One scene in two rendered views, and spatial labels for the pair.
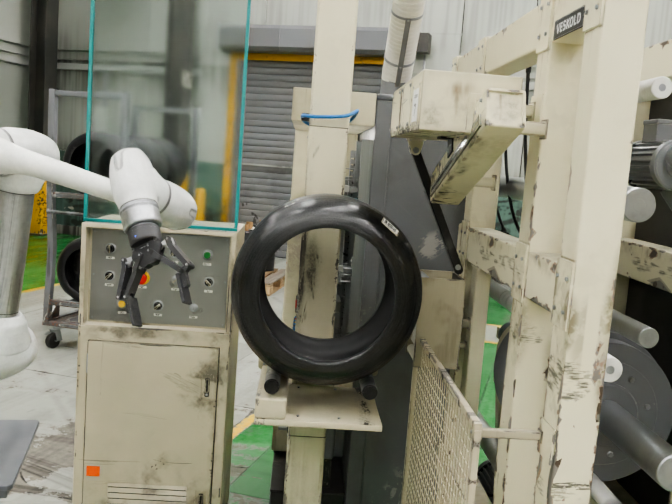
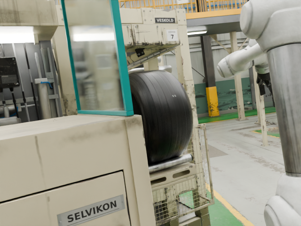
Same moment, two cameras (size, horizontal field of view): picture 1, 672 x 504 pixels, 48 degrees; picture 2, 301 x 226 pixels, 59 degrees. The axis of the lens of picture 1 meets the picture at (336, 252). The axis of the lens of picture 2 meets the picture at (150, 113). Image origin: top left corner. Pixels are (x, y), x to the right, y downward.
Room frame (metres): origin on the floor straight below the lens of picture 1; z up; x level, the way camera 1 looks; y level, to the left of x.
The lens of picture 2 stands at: (2.91, 1.50, 1.32)
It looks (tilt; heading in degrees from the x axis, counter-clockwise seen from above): 4 degrees down; 246
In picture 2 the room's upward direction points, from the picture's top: 8 degrees counter-clockwise
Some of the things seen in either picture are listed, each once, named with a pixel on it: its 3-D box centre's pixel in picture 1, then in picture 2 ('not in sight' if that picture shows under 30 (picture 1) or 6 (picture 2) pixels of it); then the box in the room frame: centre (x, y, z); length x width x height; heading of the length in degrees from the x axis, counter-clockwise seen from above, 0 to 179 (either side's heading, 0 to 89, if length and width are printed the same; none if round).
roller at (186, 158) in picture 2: (274, 370); (166, 164); (2.26, 0.16, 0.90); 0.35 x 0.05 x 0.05; 3
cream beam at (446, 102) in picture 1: (446, 111); (135, 38); (2.16, -0.28, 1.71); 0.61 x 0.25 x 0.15; 3
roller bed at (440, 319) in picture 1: (434, 317); not in sight; (2.51, -0.35, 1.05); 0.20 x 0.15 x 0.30; 3
